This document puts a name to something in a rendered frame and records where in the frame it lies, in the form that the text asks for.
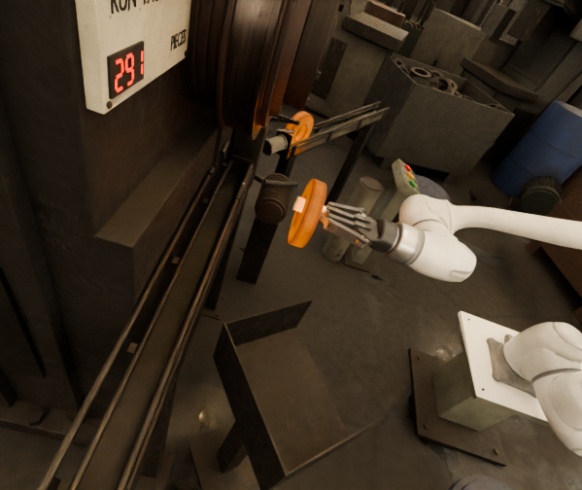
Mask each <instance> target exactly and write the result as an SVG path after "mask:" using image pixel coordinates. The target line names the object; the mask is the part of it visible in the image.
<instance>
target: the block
mask: <svg viewBox="0 0 582 490"><path fill-rule="evenodd" d="M268 128H269V123H268V125H267V127H263V126H262V127H261V128H260V131H259V133H258V135H257V138H256V139H255V140H251V139H249V137H248V133H246V132H243V131H240V130H237V129H234V134H233V139H232V144H231V149H230V153H229V158H228V162H227V163H229V161H230V157H231V155H235V156H238V157H240V158H245V159H248V160H251V161H253V162H254V166H253V168H254V172H253V176H252V180H251V183H250V187H251V186H252V184H253V181H254V178H255V175H256V173H257V167H258V163H259V160H260V156H261V153H262V149H263V146H264V142H265V139H266V135H267V131H268Z"/></svg>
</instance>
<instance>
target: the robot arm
mask: <svg viewBox="0 0 582 490"><path fill-rule="evenodd" d="M364 211H365V209H364V208H356V207H352V206H347V205H343V204H339V203H334V202H329V203H328V205H327V206H324V208H323V211H322V214H321V217H320V218H319V220H320V221H321V222H322V223H323V224H324V229H326V230H328V231H330V232H332V233H334V234H335V235H337V236H339V237H341V238H343V239H345V240H346V241H348V242H350V243H352V244H354V245H355V246H356V247H357V248H358V249H360V250H362V248H363V247H364V246H365V245H366V244H367V245H369V247H370V248H371V249H373V250H375V251H378V252H381V253H383V254H384V256H385V257H386V258H388V259H391V260H393V261H396V262H399V263H402V264H406V265H408V266H409V267H411V268H412V269H413V270H415V271H417V272H419V273H421V274H424V275H425V276H428V277H431V278H434V279H437V280H442V281H447V282H461V281H463V280H464V279H466V278H467V277H468V276H469V275H470V274H471V273H472V272H473V270H474V268H475V265H476V257H475V255H474V254H473V253H472V252H471V250H470V249H469V248H467V247H466V246H465V245H464V244H463V243H461V242H460V241H458V239H457V237H455V236H454V235H453V234H454V232H455V231H457V230H458V229H461V228H489V229H493V230H498V231H502V232H506V233H510V234H514V235H519V236H523V237H526V238H530V239H534V240H538V241H543V242H547V243H551V244H555V245H560V246H564V247H569V248H574V249H581V250H582V222H576V221H570V220H563V219H557V218H551V217H544V216H538V215H533V214H527V213H521V212H515V211H509V210H502V209H496V208H490V207H480V206H456V205H453V204H451V203H450V202H449V201H448V200H441V199H435V198H432V197H429V196H427V195H423V194H414V195H411V196H409V197H408V198H406V199H405V200H404V201H403V203H402V204H401V206H400V209H399V222H398V223H393V222H391V221H388V220H386V219H380V220H377V221H375V220H373V219H372V218H370V217H366V216H365V214H364V213H363V212H364ZM486 341H487V344H488V346H489V351H490V357H491V362H492V368H493V373H492V378H493V379H494V381H496V382H501V383H504V384H507V385H509V386H511V387H514V388H516V389H518V390H521V391H523V392H525V393H528V394H529V395H531V396H532V397H534V398H536V399H538V402H539V404H540V406H541V409H542V411H543V413H544V415H545V417H546V419H547V421H548V423H549V425H550V426H551V428H552V430H553V431H554V433H555V434H556V436H557V437H558V438H559V439H560V441H561V442H562V443H563V444H564V445H565V446H566V447H567V448H568V449H569V450H571V451H573V452H574V453H576V454H577V455H579V456H582V333H581V332H580V331H579V330H577V329H576V328H575V327H573V326H571V325H569V324H567V323H559V322H554V323H553V322H547V323H542V324H538V325H535V326H532V327H530V328H528V329H526V330H524V331H522V332H520V333H518V334H517V335H515V336H514V337H513V336H512V335H511V334H507V335H505V336H504V343H500V342H498V341H496V340H495V339H493V338H491V337H489V338H487V339H486Z"/></svg>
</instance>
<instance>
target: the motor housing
mask: <svg viewBox="0 0 582 490"><path fill-rule="evenodd" d="M264 179H267V180H273V181H278V182H290V180H289V178H288V177H287V176H285V175H283V174H281V173H272V174H269V175H268V176H267V177H265V178H264ZM290 197H291V187H288V188H286V187H275V186H269V185H264V184H262V185H261V188H260V190H259V193H258V196H257V201H256V204H255V212H256V216H255V220H254V223H253V226H252V229H251V232H250V236H249V239H248V242H247V245H246V248H245V251H244V255H243V258H242V261H241V263H240V266H239V270H238V273H237V276H236V279H238V280H241V281H244V282H248V283H251V284H254V285H255V284H256V282H257V279H258V276H259V274H260V271H261V269H262V266H263V263H264V261H265V258H266V255H267V253H268V250H269V248H270V245H271V242H272V240H273V237H274V235H275V232H276V229H277V227H278V224H279V223H280V222H282V221H283V220H284V218H285V217H286V215H287V212H288V207H289V203H290Z"/></svg>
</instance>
